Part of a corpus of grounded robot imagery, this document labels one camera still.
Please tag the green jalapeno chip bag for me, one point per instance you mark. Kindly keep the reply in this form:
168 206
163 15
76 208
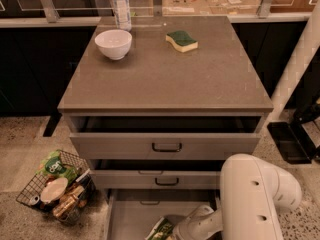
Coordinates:
161 230

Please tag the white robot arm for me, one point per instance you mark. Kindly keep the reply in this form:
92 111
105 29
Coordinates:
252 193

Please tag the grey drawer cabinet with counter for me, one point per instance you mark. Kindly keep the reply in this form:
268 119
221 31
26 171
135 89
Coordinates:
154 79

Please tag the top grey drawer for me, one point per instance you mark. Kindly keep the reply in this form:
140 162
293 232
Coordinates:
165 138

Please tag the grey drawer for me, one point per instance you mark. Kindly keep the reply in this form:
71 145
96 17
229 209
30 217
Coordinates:
158 174
165 138
133 213

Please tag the middle grey drawer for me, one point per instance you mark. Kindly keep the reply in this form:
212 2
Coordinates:
158 174

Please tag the bottom grey drawer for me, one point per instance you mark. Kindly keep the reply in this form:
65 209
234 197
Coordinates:
133 213

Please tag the green snack bag in basket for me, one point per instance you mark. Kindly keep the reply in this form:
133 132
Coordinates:
53 166

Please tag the green yellow sponge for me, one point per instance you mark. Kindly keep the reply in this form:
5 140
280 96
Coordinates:
181 41

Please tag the white ceramic bowl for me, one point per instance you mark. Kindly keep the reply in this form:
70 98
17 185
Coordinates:
114 44

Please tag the cardboard box left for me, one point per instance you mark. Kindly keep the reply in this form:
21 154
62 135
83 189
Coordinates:
185 7

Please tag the clear plastic water bottle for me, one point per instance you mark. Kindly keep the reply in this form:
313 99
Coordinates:
122 14

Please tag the brown snack package in basket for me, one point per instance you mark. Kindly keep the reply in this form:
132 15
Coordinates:
68 201

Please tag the white plate in basket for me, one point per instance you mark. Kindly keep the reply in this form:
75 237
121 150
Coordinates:
54 190

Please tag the soda can in basket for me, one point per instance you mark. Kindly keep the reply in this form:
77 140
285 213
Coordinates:
35 201

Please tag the black wire basket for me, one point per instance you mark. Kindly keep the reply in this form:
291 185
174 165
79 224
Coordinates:
39 182

